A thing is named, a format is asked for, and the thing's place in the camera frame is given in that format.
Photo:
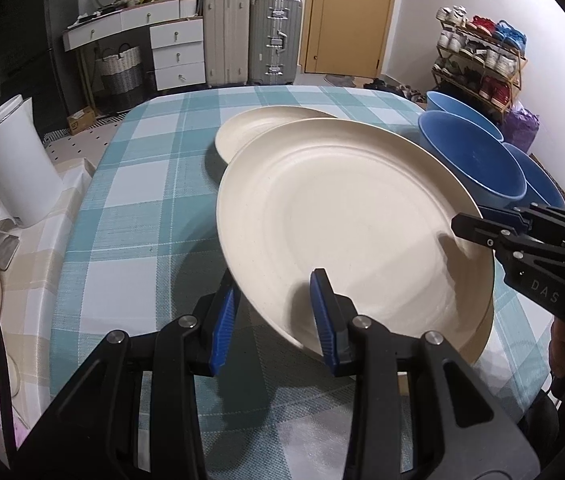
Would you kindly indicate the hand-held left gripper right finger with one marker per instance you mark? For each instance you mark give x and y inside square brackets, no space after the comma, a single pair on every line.
[323,320]

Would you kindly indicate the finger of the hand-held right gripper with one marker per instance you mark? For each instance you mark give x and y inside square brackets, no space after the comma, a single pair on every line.
[477,232]
[500,213]

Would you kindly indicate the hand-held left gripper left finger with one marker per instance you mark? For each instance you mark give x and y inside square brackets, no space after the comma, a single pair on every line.
[223,330]

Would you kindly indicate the blue bowl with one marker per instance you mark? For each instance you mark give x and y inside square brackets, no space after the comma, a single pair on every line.
[442,102]
[467,160]
[542,180]

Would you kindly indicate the large cream plate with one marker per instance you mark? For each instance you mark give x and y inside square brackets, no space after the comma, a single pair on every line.
[352,210]

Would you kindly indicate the small cream plate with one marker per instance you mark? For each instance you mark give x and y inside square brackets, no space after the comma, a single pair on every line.
[247,132]

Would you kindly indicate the purple plastic bag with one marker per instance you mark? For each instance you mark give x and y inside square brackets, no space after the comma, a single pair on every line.
[521,127]

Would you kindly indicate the metal shoe rack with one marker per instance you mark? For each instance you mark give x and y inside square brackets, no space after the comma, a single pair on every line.
[510,87]

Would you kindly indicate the rows of sneakers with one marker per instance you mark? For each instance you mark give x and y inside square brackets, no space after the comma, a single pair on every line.
[487,60]

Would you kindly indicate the teal checked tablecloth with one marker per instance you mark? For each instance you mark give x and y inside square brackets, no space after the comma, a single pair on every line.
[137,200]

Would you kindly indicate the scattered shoes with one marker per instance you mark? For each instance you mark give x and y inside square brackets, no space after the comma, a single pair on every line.
[392,89]

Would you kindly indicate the beige checked tablecloth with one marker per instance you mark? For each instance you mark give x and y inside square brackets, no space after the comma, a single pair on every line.
[37,270]

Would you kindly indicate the grey door mat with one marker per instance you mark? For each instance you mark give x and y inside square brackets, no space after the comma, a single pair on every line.
[340,80]

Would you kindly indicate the patterned floor rug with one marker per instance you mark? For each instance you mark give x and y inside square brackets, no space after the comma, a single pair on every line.
[70,142]

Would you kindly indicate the wooden door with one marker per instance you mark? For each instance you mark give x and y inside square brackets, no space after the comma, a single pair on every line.
[347,15]

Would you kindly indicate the small cardboard box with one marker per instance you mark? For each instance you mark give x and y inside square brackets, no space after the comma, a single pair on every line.
[81,121]

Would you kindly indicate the white electric kettle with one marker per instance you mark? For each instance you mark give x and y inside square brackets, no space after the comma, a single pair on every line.
[12,160]

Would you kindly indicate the woven laundry basket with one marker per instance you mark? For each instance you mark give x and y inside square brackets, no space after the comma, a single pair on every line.
[121,77]

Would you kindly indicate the white dresser with drawers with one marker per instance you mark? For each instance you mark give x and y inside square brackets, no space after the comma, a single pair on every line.
[177,57]

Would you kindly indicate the silver suitcase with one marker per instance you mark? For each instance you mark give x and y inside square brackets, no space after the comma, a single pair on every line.
[275,40]

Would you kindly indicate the beige suitcase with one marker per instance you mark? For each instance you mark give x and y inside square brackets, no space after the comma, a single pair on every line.
[226,40]

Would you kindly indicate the black refrigerator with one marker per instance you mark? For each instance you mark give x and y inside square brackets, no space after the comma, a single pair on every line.
[7,45]

